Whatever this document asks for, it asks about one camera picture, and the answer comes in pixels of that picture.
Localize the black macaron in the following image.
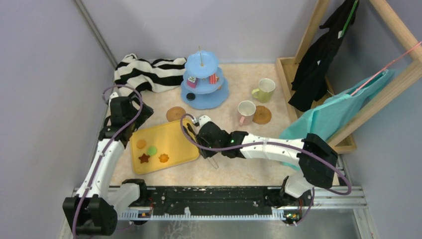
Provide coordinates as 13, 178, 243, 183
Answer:
186, 93, 196, 101

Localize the yellow plastic tray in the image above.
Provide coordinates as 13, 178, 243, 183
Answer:
130, 120, 200, 175

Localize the orange flower cookie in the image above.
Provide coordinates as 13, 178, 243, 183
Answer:
159, 154, 169, 163

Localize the green macaron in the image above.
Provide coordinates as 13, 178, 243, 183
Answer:
146, 146, 157, 156

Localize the blue three-tier cake stand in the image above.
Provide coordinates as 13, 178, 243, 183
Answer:
181, 49, 229, 110

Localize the purple triangular cake slice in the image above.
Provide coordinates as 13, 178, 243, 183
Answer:
187, 76, 198, 88

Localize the brown star cookie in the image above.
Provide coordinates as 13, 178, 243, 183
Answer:
138, 153, 150, 163

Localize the red striped cake slice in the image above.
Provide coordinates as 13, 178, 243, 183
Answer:
209, 73, 219, 85

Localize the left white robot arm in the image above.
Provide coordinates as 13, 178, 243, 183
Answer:
62, 97, 153, 238

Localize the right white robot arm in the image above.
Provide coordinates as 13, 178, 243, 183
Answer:
182, 121, 338, 205

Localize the left woven round coaster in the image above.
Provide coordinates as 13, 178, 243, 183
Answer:
166, 106, 186, 122

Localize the woven round coaster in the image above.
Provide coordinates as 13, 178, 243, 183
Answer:
252, 106, 272, 124
166, 106, 186, 122

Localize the black white striped cloth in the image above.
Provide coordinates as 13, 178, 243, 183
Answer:
114, 53, 187, 93

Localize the pink mug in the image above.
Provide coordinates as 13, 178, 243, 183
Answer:
237, 101, 256, 126

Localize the right woven round coaster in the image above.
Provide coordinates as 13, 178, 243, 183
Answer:
252, 106, 272, 124

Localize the green mug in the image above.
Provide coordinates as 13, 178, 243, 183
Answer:
251, 78, 276, 103

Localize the teal hanging shirt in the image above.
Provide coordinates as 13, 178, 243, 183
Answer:
279, 69, 396, 172

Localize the black hanging garment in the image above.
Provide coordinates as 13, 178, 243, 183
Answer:
289, 0, 359, 112

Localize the wooden clothes rack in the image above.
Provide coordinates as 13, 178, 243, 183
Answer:
276, 0, 422, 154

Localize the pink clothes hanger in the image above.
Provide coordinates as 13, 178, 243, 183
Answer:
348, 41, 422, 96

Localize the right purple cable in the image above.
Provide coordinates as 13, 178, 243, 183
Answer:
180, 114, 353, 226

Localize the purple cable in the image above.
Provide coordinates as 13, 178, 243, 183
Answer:
180, 114, 353, 226
71, 85, 144, 239

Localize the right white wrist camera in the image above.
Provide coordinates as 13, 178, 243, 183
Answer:
194, 115, 211, 127

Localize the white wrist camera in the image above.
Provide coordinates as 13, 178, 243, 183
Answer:
107, 92, 119, 105
194, 115, 211, 127

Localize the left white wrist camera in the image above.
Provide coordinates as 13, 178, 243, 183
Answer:
107, 92, 119, 105

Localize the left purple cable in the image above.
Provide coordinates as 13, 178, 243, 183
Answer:
71, 85, 144, 239

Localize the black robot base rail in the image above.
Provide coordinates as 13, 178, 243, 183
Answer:
117, 185, 313, 226

